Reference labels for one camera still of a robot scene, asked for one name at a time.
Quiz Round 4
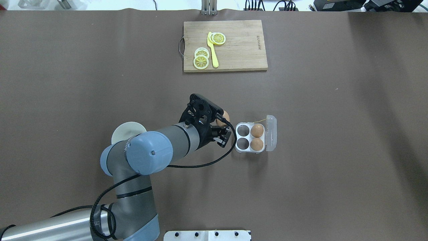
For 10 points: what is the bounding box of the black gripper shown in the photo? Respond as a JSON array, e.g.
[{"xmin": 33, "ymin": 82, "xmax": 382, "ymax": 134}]
[{"xmin": 197, "ymin": 116, "xmax": 231, "ymax": 148}]

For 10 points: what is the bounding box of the brown egg from bowl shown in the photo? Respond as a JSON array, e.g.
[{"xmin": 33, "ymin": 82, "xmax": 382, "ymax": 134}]
[{"xmin": 216, "ymin": 111, "xmax": 230, "ymax": 127}]

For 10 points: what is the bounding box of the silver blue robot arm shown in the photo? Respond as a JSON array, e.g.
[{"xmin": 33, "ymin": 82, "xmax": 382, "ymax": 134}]
[{"xmin": 1, "ymin": 111, "xmax": 236, "ymax": 241}]

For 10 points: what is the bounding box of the clear plastic egg box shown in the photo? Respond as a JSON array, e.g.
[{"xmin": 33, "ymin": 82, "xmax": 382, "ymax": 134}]
[{"xmin": 235, "ymin": 115, "xmax": 277, "ymax": 154}]

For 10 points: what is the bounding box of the brown egg lower slot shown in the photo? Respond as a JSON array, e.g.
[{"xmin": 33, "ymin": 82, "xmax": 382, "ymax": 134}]
[{"xmin": 250, "ymin": 138, "xmax": 264, "ymax": 152}]

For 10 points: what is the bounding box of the brown egg slot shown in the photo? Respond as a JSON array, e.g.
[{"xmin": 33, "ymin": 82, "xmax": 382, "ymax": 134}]
[
  {"xmin": 250, "ymin": 124, "xmax": 264, "ymax": 138},
  {"xmin": 250, "ymin": 138, "xmax": 264, "ymax": 152}
]

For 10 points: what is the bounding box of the brown egg upper slot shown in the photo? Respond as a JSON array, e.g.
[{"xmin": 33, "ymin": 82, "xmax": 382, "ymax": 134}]
[{"xmin": 250, "ymin": 124, "xmax": 264, "ymax": 138}]

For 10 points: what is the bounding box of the yellow plastic knife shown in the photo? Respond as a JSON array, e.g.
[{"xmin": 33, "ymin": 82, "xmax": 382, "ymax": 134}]
[{"xmin": 207, "ymin": 32, "xmax": 219, "ymax": 68}]

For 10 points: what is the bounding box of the lemon slice lower pair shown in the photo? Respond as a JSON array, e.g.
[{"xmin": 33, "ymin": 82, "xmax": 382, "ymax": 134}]
[{"xmin": 193, "ymin": 55, "xmax": 209, "ymax": 70}]

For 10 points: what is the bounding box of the lemon slice pair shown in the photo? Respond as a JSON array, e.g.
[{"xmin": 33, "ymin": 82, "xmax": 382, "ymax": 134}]
[
  {"xmin": 193, "ymin": 55, "xmax": 209, "ymax": 70},
  {"xmin": 194, "ymin": 47, "xmax": 210, "ymax": 58}
]

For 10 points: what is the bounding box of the lemon slice top pair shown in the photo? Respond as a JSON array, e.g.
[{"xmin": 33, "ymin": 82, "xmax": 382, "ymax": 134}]
[{"xmin": 194, "ymin": 47, "xmax": 210, "ymax": 58}]

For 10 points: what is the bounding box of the wooden cutting board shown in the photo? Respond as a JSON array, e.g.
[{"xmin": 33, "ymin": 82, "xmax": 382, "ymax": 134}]
[{"xmin": 183, "ymin": 20, "xmax": 269, "ymax": 73}]

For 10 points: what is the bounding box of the white ceramic bowl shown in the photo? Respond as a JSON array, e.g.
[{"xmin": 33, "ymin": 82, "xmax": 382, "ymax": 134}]
[{"xmin": 111, "ymin": 122, "xmax": 147, "ymax": 145}]

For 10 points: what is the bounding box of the lemon slice near blade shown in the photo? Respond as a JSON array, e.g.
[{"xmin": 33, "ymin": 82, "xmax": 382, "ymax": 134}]
[{"xmin": 209, "ymin": 32, "xmax": 226, "ymax": 45}]

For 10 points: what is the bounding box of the black power strip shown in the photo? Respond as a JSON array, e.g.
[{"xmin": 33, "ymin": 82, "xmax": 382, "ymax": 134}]
[{"xmin": 243, "ymin": 0, "xmax": 298, "ymax": 12}]

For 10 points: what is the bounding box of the black monitor stand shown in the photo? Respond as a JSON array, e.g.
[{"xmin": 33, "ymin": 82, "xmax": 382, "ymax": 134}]
[{"xmin": 312, "ymin": 0, "xmax": 423, "ymax": 12}]

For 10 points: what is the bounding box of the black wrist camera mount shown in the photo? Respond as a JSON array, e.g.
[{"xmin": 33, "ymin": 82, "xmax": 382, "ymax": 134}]
[{"xmin": 179, "ymin": 93, "xmax": 224, "ymax": 125}]

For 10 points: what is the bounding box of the aluminium frame post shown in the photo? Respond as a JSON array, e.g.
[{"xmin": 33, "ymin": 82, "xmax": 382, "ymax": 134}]
[{"xmin": 201, "ymin": 0, "xmax": 218, "ymax": 16}]

